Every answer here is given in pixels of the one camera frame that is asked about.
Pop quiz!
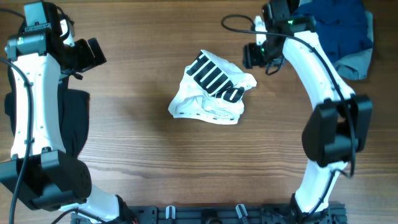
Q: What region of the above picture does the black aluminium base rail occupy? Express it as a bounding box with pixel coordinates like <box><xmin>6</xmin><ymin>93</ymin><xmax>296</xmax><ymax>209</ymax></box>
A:
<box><xmin>70</xmin><ymin>203</ymin><xmax>348</xmax><ymax>224</ymax></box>

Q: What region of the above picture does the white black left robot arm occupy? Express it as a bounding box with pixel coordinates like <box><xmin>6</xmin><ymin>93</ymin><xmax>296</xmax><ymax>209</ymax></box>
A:
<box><xmin>1</xmin><ymin>1</ymin><xmax>134</xmax><ymax>223</ymax></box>

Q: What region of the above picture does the blue folded garment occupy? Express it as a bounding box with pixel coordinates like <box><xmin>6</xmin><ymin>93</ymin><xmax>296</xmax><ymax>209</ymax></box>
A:
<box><xmin>294</xmin><ymin>0</ymin><xmax>373</xmax><ymax>63</ymax></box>

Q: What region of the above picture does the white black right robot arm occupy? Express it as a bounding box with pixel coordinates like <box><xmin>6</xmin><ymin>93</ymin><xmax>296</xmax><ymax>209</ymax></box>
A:
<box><xmin>243</xmin><ymin>1</ymin><xmax>373</xmax><ymax>220</ymax></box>

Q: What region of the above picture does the black polo shirt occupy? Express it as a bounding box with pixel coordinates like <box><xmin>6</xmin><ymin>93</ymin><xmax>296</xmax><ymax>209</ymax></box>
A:
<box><xmin>4</xmin><ymin>67</ymin><xmax>90</xmax><ymax>161</ymax></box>

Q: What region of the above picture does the white t-shirt black print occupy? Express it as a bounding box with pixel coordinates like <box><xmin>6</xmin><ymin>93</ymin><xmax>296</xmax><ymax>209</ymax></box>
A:
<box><xmin>168</xmin><ymin>50</ymin><xmax>257</xmax><ymax>125</ymax></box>

